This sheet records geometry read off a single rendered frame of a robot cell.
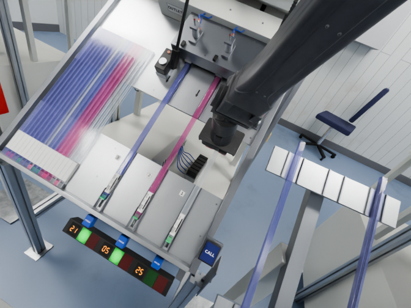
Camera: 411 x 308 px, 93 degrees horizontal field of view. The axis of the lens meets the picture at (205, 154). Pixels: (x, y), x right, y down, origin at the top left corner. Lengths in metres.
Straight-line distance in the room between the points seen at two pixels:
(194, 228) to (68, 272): 0.90
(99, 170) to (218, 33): 0.54
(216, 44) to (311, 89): 3.21
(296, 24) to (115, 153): 0.56
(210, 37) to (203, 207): 0.51
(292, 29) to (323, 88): 3.62
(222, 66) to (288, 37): 0.43
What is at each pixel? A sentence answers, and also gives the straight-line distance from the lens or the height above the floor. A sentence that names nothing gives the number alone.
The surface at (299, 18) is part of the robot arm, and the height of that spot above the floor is 1.26.
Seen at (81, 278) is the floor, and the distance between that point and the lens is 1.34.
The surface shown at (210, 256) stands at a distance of 0.54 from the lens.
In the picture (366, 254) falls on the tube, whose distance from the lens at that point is 0.62.
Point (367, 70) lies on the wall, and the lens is 3.90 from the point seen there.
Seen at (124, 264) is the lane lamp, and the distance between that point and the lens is 0.64.
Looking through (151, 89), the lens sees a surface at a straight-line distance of 0.68.
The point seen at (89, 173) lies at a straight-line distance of 0.67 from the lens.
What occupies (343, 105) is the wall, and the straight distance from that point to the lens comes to 3.95.
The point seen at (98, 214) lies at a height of 0.73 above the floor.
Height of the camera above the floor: 1.25
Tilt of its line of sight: 35 degrees down
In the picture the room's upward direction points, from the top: 23 degrees clockwise
